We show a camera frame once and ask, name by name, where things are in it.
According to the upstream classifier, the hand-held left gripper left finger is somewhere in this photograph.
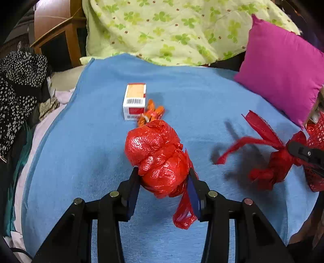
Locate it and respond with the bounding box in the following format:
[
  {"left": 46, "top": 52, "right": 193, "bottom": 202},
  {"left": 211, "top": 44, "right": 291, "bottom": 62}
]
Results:
[{"left": 33, "top": 167, "right": 141, "bottom": 263}]

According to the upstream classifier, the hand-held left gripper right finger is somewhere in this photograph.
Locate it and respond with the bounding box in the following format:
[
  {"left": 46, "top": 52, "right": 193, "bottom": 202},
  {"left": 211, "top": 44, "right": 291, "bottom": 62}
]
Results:
[{"left": 188, "top": 168, "right": 295, "bottom": 263}]

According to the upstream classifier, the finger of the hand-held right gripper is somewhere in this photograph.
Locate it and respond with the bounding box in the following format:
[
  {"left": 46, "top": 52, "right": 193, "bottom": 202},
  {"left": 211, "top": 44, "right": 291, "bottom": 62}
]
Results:
[{"left": 287, "top": 141, "right": 324, "bottom": 177}]

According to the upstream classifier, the red mesh plastic basket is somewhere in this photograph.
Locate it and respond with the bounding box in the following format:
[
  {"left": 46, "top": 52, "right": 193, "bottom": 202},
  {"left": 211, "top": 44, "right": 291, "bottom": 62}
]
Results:
[{"left": 304, "top": 119, "right": 324, "bottom": 193}]

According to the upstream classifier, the red mesh netting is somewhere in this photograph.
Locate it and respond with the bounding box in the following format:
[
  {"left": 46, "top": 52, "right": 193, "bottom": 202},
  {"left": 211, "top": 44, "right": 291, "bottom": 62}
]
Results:
[{"left": 216, "top": 110, "right": 308, "bottom": 191}]

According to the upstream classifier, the red plastic bag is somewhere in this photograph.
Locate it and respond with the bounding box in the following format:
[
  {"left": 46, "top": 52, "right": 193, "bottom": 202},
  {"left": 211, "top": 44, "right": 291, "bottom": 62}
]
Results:
[{"left": 124, "top": 120, "right": 198, "bottom": 230}]

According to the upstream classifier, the blue blanket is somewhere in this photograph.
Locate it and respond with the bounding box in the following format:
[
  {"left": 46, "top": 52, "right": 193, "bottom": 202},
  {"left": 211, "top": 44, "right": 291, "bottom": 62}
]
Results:
[{"left": 21, "top": 54, "right": 319, "bottom": 263}]

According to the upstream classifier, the magenta pillow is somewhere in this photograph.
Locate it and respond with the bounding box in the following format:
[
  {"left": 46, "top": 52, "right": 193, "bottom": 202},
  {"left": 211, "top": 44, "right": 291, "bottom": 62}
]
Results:
[{"left": 234, "top": 14, "right": 324, "bottom": 127}]

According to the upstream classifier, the orange snack wrapper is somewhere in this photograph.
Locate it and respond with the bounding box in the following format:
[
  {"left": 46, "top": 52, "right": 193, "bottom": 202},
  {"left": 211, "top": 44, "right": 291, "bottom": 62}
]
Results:
[{"left": 137, "top": 99, "right": 165, "bottom": 127}]

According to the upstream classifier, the red white carton box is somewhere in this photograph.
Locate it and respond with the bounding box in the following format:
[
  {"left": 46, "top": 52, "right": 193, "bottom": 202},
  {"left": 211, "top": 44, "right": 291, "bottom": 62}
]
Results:
[{"left": 123, "top": 83, "right": 147, "bottom": 121}]

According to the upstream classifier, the pale pink bedsheet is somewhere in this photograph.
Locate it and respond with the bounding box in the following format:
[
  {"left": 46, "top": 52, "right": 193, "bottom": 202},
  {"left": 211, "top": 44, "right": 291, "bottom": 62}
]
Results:
[{"left": 10, "top": 88, "right": 76, "bottom": 253}]

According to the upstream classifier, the teal cloth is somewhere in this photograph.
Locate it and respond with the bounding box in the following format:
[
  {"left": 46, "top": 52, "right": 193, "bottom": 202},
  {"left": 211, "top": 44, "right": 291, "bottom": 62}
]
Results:
[{"left": 4, "top": 124, "right": 33, "bottom": 237}]

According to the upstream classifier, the crumpled beige patterned cloth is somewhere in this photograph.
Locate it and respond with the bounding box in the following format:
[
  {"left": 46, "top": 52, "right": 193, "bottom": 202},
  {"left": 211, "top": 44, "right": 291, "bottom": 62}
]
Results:
[{"left": 38, "top": 97, "right": 60, "bottom": 120}]

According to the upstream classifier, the black white dotted cloth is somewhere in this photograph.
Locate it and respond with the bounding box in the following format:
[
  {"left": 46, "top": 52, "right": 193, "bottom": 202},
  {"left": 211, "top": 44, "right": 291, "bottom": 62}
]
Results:
[{"left": 0, "top": 51, "right": 48, "bottom": 157}]

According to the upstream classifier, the green floral quilt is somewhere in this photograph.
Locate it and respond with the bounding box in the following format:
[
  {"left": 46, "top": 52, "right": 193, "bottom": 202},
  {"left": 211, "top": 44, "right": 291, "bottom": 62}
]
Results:
[{"left": 82, "top": 0, "right": 302, "bottom": 67}]

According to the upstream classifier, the brown wooden cabinet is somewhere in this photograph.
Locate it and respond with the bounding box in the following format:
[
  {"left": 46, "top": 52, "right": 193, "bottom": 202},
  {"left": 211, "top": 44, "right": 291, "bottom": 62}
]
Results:
[{"left": 30, "top": 0, "right": 88, "bottom": 68}]

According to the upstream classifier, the dark wicker crate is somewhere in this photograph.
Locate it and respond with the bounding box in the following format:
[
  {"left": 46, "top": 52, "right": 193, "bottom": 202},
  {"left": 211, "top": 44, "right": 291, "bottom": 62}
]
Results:
[{"left": 4, "top": 20, "right": 36, "bottom": 51}]

